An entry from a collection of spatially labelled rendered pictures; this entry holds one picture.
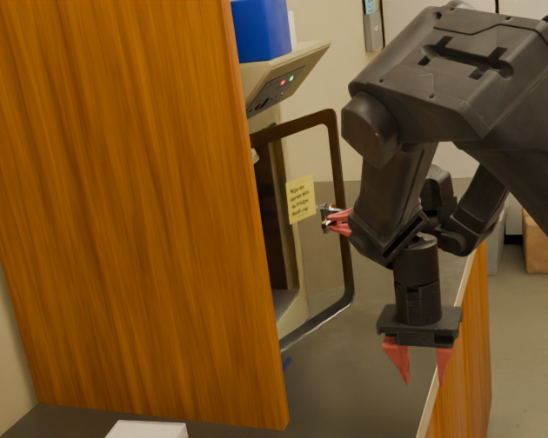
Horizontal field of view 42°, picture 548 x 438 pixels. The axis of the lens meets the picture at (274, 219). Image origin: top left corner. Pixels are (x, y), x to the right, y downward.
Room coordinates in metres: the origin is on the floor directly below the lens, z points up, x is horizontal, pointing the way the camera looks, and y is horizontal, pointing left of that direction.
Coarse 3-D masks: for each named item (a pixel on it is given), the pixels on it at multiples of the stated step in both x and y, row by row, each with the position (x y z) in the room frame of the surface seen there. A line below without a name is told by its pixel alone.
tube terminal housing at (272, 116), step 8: (232, 0) 1.23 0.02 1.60; (280, 104) 1.38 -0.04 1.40; (264, 112) 1.30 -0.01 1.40; (272, 112) 1.33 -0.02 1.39; (280, 112) 1.37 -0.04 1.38; (248, 120) 1.23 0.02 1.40; (256, 120) 1.26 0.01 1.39; (264, 120) 1.29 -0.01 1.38; (272, 120) 1.33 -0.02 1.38; (280, 120) 1.37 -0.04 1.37; (248, 128) 1.22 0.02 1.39; (256, 128) 1.25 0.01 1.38
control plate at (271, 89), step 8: (296, 72) 1.22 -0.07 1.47; (272, 80) 1.10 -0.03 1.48; (280, 80) 1.15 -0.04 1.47; (288, 80) 1.21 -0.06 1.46; (264, 88) 1.09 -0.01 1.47; (272, 88) 1.14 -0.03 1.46; (280, 88) 1.20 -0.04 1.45; (288, 88) 1.26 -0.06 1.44; (256, 96) 1.09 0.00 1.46; (264, 96) 1.14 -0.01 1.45; (280, 96) 1.26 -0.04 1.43; (256, 104) 1.12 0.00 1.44; (272, 104) 1.25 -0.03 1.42; (256, 112) 1.17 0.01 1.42
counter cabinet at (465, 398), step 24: (480, 264) 2.05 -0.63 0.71; (480, 288) 2.03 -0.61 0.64; (480, 312) 2.00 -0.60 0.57; (480, 336) 1.97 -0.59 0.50; (456, 360) 1.49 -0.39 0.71; (480, 360) 1.95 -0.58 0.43; (456, 384) 1.47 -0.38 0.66; (480, 384) 1.92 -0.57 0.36; (456, 408) 1.45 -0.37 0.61; (480, 408) 1.89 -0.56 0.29; (432, 432) 1.17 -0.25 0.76; (456, 432) 1.43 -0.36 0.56; (480, 432) 1.87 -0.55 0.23
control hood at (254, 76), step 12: (300, 48) 1.21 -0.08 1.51; (312, 48) 1.23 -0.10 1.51; (324, 48) 1.30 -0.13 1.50; (276, 60) 1.07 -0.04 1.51; (288, 60) 1.11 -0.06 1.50; (300, 60) 1.18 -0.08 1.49; (312, 60) 1.28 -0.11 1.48; (240, 72) 1.06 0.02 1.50; (252, 72) 1.05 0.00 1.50; (264, 72) 1.04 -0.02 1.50; (276, 72) 1.09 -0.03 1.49; (288, 72) 1.17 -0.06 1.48; (252, 84) 1.05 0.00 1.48; (264, 84) 1.08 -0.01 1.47; (300, 84) 1.36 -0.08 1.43; (252, 96) 1.07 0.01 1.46; (288, 96) 1.34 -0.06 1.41
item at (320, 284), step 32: (288, 128) 1.21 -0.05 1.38; (320, 128) 1.27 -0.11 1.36; (256, 160) 1.14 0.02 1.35; (288, 160) 1.20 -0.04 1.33; (320, 160) 1.26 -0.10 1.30; (320, 192) 1.25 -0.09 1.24; (288, 224) 1.18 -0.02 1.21; (320, 224) 1.25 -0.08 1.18; (288, 256) 1.17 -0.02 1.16; (320, 256) 1.24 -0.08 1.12; (288, 288) 1.17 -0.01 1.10; (320, 288) 1.23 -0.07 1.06; (352, 288) 1.30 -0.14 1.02; (288, 320) 1.16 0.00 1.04; (320, 320) 1.22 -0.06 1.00
